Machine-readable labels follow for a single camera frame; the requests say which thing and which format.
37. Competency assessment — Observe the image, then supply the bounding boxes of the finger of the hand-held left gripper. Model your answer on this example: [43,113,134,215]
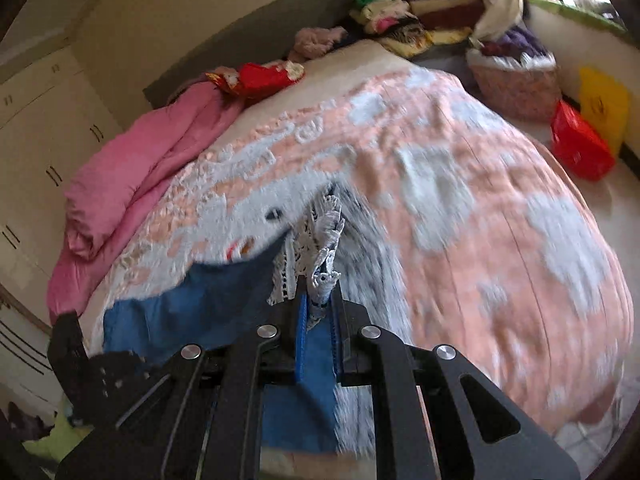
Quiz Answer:
[90,351,171,411]

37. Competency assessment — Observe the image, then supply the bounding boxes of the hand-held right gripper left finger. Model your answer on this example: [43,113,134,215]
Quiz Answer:
[55,291,308,480]

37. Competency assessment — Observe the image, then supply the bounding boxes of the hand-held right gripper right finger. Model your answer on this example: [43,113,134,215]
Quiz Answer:
[325,280,581,480]

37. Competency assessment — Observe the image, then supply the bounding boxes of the blue denim pants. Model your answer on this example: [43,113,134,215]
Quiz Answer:
[102,182,416,461]

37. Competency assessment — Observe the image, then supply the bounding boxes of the green cloth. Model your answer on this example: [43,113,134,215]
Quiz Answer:
[22,407,93,463]

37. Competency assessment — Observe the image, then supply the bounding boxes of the dark cloth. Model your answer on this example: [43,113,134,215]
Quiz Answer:
[0,400,53,480]

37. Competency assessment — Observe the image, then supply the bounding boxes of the peach and white fleece blanket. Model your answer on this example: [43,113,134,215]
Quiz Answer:
[85,67,633,456]

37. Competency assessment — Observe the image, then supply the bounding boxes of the pink quilt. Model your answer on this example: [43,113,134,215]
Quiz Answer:
[47,80,246,326]

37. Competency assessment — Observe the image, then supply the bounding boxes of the cream wardrobe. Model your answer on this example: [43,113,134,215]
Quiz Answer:
[0,35,126,411]

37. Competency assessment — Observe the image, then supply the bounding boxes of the red patterned cloth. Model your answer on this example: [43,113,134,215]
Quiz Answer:
[206,60,307,102]

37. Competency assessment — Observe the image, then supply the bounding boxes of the white bed sheet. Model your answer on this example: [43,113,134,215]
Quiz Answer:
[225,39,418,126]

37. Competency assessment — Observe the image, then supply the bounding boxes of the mauve fluffy cloth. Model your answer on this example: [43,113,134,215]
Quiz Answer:
[289,26,348,62]

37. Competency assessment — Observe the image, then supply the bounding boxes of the grey headboard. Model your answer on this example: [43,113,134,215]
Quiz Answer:
[144,0,353,107]

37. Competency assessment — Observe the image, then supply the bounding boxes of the pink laundry basket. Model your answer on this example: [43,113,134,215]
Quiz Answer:
[466,49,563,122]

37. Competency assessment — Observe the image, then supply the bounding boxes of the red bag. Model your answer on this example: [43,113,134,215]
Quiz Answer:
[550,100,617,182]

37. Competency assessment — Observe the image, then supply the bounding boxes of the pile of folded clothes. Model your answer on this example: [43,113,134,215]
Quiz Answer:
[350,0,487,59]

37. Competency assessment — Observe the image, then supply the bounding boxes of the purple clothes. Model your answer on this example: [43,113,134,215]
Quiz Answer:
[479,25,552,61]

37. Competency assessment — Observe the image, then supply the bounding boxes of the cluttered window sill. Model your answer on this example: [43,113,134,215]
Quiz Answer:
[520,0,630,37]

